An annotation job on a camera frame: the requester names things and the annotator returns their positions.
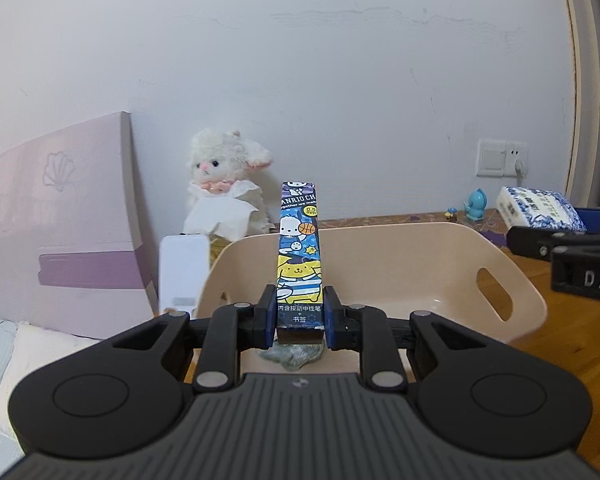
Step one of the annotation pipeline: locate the pink headboard panel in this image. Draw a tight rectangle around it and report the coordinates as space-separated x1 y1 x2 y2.
0 112 160 340

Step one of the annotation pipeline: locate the cream wooden shelf frame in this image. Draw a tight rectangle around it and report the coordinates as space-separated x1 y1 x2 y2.
556 0 600 209

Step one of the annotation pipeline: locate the white tissue paper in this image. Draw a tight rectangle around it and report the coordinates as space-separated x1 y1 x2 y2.
182 180 262 240

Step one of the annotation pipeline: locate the blue cartoon figurine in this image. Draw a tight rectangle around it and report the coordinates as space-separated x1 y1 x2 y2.
463 188 487 223

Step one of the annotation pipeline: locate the crumpled patterned wrapper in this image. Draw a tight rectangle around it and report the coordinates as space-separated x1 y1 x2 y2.
258 344 325 372

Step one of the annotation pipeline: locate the beige plastic basket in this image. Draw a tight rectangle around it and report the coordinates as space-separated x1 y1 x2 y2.
191 222 548 376

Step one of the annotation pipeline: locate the blue patterned tissue pack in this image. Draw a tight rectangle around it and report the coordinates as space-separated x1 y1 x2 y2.
495 186 587 233

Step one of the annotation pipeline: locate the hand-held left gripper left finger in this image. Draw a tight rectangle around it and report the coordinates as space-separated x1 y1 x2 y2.
111 284 281 394

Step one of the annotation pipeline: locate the white rectangular device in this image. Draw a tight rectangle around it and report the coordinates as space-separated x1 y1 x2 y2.
158 233 212 318

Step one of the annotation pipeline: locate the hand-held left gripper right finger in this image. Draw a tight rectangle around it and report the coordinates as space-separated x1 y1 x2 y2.
323 285 507 394

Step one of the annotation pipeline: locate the white bed sheet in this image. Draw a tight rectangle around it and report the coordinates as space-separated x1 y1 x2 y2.
0 313 103 461

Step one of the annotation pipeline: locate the white wall switch socket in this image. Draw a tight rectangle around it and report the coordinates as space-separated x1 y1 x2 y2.
476 139 529 179

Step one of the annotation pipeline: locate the white plush lamb toy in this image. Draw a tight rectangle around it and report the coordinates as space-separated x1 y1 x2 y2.
182 129 275 237

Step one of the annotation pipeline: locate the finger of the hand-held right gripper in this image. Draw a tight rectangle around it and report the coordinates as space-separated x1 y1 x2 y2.
506 226 600 262

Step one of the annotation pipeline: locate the cartoon print pen box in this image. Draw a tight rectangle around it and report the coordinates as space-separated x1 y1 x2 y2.
275 180 326 346

